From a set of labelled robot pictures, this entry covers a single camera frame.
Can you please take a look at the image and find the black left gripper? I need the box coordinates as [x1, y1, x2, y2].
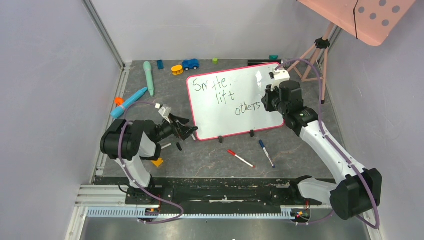
[153, 113, 198, 143]

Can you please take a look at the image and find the black marker cap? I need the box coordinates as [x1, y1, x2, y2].
[176, 142, 183, 151]

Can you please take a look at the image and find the pink framed whiteboard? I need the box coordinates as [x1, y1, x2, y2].
[186, 62, 284, 141]

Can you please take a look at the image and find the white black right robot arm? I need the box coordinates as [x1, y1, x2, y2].
[261, 80, 382, 220]

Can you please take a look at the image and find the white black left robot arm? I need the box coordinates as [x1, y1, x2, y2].
[99, 114, 199, 204]

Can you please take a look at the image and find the green capped white marker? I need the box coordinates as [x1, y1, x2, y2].
[161, 143, 172, 149]

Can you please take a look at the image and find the yellow plastic wedge piece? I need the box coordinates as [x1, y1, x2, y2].
[151, 157, 164, 168]

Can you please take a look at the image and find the black cylinder object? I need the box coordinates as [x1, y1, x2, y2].
[247, 59, 282, 67]

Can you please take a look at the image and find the blue capped white marker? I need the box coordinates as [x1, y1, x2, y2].
[258, 139, 276, 168]

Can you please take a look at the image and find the red capped white marker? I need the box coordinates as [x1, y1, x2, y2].
[227, 149, 256, 168]

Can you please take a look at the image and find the yellow toy piece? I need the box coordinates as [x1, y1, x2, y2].
[171, 64, 184, 76]

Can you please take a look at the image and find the blue toy car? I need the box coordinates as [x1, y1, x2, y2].
[182, 58, 200, 71]

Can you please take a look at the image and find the pink tripod stand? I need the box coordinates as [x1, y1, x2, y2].
[288, 22, 335, 104]

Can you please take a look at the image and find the small dark blue block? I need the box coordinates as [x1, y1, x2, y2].
[156, 60, 165, 70]

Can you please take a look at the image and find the blue toy stick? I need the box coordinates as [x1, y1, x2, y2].
[110, 87, 148, 119]

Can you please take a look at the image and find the small orange toy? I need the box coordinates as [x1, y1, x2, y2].
[114, 97, 125, 107]

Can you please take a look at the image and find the mint green toy stick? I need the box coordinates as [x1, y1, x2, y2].
[143, 61, 155, 97]

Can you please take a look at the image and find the pink perforated panel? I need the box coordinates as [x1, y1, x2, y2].
[299, 0, 416, 47]

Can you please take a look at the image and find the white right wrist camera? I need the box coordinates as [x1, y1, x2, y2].
[270, 68, 290, 92]

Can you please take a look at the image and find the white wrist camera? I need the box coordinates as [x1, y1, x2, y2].
[154, 103, 172, 123]
[270, 68, 290, 92]

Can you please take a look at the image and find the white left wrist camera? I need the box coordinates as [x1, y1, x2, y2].
[154, 103, 172, 123]

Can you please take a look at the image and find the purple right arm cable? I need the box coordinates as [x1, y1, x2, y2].
[274, 58, 381, 230]

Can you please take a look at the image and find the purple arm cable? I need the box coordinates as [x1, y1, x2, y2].
[118, 101, 185, 225]
[274, 58, 381, 230]

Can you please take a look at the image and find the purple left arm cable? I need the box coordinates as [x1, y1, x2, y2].
[118, 101, 185, 225]

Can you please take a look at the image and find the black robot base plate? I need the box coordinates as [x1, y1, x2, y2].
[125, 177, 321, 215]

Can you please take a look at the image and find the white toothed cable rail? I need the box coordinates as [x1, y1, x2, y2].
[86, 206, 295, 220]

